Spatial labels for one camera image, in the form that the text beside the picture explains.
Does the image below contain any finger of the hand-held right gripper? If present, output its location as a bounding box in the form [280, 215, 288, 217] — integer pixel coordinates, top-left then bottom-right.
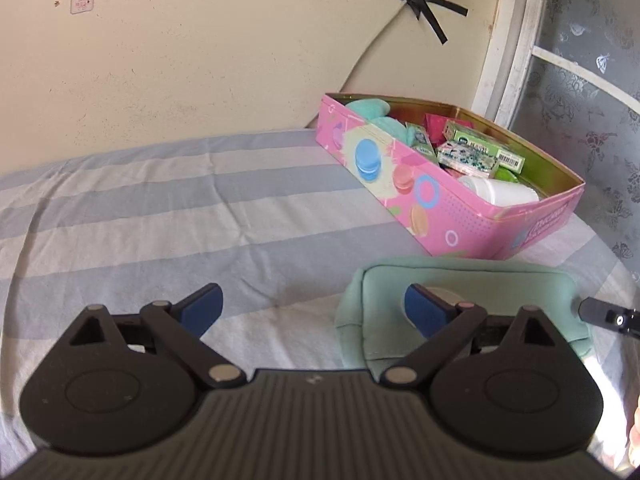
[579, 298, 640, 336]

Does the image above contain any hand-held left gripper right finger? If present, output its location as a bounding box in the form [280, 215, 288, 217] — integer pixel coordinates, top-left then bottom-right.
[383, 283, 559, 389]

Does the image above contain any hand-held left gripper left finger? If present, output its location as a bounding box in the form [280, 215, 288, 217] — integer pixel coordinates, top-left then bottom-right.
[69, 283, 246, 389]

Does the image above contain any pink tin box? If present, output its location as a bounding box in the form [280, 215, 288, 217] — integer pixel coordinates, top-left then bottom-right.
[315, 91, 587, 261]

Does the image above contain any white pill bottle orange label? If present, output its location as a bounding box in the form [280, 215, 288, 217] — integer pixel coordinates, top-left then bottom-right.
[457, 175, 541, 207]

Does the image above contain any green patterned tissue pack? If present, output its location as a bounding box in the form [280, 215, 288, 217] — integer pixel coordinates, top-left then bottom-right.
[436, 140, 500, 178]

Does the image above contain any long green toothpaste box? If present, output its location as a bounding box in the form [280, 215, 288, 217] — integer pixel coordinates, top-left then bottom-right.
[404, 122, 436, 161]

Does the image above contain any small green cardboard box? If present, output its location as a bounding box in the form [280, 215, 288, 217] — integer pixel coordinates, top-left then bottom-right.
[442, 120, 527, 173]

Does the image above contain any magenta packet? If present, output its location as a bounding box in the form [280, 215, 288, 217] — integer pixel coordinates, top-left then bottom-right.
[425, 112, 476, 143]

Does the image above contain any teal plush toy with keyring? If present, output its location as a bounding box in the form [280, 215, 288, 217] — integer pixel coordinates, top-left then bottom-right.
[345, 99, 416, 146]

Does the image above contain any striped bed sheet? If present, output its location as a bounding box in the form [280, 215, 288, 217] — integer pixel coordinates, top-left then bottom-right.
[0, 127, 640, 461]

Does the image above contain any frosted patterned window glass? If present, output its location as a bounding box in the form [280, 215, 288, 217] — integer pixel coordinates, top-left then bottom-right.
[510, 0, 640, 281]

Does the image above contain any black tape cross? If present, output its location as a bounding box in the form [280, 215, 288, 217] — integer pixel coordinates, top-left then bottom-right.
[375, 0, 469, 45]

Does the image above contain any white window frame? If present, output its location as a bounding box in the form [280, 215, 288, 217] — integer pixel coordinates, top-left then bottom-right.
[470, 0, 640, 131]

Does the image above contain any white power cable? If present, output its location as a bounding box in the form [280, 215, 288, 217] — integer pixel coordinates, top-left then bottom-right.
[305, 5, 416, 128]

